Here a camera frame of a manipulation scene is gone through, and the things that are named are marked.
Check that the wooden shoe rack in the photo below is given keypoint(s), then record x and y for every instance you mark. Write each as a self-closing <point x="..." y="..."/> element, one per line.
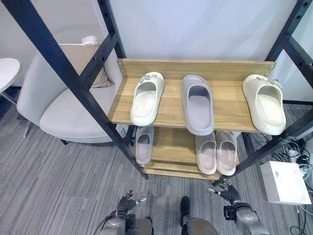
<point x="178" y="115"/>

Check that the white box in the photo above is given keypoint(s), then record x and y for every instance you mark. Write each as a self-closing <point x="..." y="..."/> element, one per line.
<point x="283" y="182"/>

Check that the cream slipper with charms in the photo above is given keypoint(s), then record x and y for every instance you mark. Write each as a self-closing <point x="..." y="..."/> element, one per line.
<point x="265" y="102"/>
<point x="146" y="99"/>

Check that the white round side table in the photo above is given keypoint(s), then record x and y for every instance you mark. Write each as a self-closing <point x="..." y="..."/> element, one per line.
<point x="6" y="73"/>

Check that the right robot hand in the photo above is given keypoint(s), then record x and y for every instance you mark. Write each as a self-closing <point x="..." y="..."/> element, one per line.
<point x="230" y="193"/>

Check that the black metal frame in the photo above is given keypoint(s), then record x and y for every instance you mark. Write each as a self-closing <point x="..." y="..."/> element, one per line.
<point x="80" y="73"/>

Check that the grey slipper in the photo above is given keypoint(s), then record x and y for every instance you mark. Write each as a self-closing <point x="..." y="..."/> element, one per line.
<point x="197" y="105"/>
<point x="144" y="147"/>

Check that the white cloth on armchair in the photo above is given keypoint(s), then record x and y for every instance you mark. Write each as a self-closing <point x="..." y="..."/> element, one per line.
<point x="89" y="39"/>

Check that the silver robot leg with dark foot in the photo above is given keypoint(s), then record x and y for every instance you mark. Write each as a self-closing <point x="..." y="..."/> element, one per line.
<point x="193" y="221"/>

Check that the white power strip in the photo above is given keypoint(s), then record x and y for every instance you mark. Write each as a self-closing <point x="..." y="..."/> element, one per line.
<point x="293" y="154"/>

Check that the beige cushion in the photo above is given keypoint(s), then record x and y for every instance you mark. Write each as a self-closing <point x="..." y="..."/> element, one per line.
<point x="102" y="79"/>

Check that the light grey armchair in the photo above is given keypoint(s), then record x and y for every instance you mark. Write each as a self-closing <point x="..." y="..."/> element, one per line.
<point x="71" y="115"/>

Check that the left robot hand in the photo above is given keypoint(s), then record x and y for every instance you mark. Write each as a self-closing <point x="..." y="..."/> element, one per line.
<point x="126" y="200"/>

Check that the pale pink slipper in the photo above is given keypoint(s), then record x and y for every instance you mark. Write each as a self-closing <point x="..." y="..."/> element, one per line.
<point x="226" y="154"/>
<point x="207" y="154"/>

